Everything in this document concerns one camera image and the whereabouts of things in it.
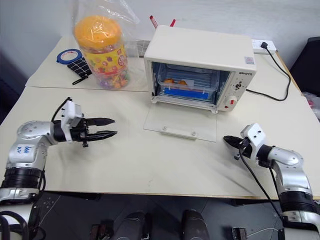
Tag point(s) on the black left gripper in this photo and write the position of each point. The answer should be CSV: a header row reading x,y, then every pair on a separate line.
x,y
80,133

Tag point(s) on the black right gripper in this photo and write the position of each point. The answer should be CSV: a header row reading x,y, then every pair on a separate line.
x,y
243,150

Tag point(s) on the black chair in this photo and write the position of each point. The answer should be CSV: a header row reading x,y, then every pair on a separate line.
x,y
308,65

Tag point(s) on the clear bag with pink item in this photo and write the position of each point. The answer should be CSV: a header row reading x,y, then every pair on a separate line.
x,y
312,101

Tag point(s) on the white toaster oven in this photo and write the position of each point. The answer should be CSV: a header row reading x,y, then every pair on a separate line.
x,y
200,47

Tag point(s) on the glass toaster oven door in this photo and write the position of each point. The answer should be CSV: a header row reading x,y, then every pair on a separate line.
x,y
180,120

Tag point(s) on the small red object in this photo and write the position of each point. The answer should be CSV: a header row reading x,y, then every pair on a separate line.
x,y
173,22

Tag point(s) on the toy jar with orange lid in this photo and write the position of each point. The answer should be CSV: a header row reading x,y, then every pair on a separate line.
x,y
105,57

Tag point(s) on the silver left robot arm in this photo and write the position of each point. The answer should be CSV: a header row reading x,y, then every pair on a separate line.
x,y
27,150

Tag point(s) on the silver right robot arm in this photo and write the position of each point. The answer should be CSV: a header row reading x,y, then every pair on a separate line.
x,y
290,160

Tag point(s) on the small brown block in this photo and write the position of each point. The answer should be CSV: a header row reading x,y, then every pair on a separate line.
x,y
239,233
100,232

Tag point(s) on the clear food container blue lid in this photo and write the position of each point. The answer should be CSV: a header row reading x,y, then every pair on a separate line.
x,y
187,93

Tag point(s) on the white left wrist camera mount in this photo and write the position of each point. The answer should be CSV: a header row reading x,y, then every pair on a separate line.
x,y
71,111

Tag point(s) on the red white striped stick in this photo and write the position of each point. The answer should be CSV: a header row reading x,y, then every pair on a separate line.
x,y
154,22

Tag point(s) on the dark rounded shape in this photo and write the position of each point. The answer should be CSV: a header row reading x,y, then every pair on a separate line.
x,y
131,226
195,225

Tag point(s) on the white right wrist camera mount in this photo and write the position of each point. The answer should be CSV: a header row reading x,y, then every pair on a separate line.
x,y
255,136

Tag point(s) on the white power strip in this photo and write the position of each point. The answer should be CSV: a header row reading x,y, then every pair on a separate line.
x,y
256,46

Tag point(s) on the blue tape roll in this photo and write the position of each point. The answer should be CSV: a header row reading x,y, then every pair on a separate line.
x,y
61,57

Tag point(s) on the clear plastic bag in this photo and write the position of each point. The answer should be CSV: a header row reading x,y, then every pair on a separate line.
x,y
135,72

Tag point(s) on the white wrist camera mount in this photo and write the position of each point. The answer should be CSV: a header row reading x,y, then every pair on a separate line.
x,y
71,111
255,136

